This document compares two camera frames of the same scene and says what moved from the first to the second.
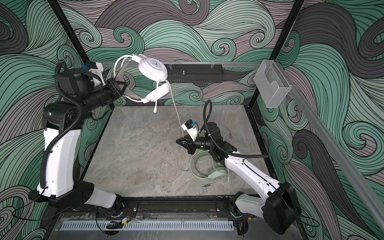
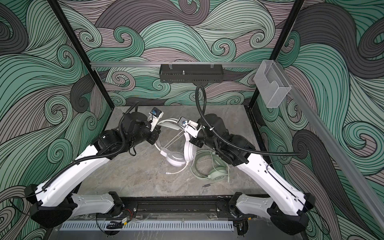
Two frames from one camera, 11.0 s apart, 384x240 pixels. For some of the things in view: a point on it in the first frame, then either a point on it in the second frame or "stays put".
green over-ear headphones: x=218 y=173 stays put
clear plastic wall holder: x=271 y=83 stays put
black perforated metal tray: x=195 y=73 stays put
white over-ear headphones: x=154 y=69 to x=173 y=158
